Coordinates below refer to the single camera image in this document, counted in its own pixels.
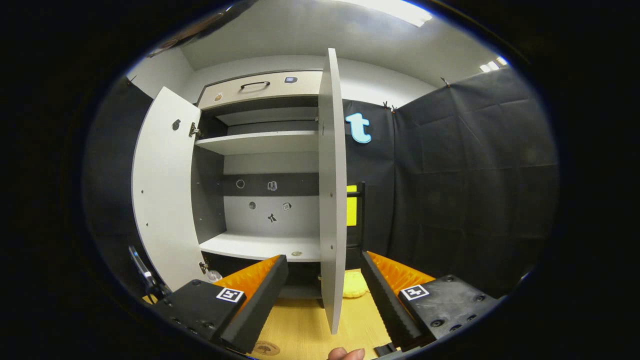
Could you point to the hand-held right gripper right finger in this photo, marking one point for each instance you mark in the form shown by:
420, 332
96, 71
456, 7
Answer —
387, 305

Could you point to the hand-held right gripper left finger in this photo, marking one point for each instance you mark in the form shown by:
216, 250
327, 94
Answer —
257, 305

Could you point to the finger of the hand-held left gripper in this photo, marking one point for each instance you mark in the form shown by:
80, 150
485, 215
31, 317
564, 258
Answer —
146, 275

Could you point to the white cabinet door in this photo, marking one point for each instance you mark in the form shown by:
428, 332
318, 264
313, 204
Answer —
332, 200
165, 190

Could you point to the white and grey cabinet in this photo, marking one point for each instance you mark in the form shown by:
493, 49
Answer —
260, 245

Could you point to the pale yellow soft object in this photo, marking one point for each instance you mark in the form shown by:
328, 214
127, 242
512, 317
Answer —
355, 286

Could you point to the black backdrop cloth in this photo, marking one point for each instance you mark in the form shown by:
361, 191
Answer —
475, 175
110, 190

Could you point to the black metal stand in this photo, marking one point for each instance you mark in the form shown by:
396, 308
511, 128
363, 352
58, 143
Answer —
362, 215

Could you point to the black clip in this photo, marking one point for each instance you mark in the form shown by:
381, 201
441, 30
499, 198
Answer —
388, 106
445, 81

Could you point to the small ceiling light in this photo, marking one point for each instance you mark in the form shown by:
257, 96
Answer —
493, 64

